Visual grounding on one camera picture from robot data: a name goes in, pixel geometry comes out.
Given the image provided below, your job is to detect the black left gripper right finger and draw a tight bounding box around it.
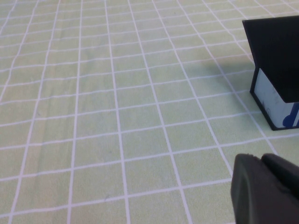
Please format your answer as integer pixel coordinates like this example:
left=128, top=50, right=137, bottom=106
left=261, top=153, right=299, bottom=199

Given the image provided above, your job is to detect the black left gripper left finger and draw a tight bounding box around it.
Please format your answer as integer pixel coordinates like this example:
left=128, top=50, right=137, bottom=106
left=230, top=153, right=299, bottom=224

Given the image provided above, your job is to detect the black patterned glasses case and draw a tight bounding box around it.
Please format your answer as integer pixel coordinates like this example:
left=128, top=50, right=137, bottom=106
left=242, top=15, right=299, bottom=131

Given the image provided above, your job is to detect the green white checked tablecloth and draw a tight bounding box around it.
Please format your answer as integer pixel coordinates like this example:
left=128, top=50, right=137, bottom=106
left=0, top=0, right=299, bottom=224

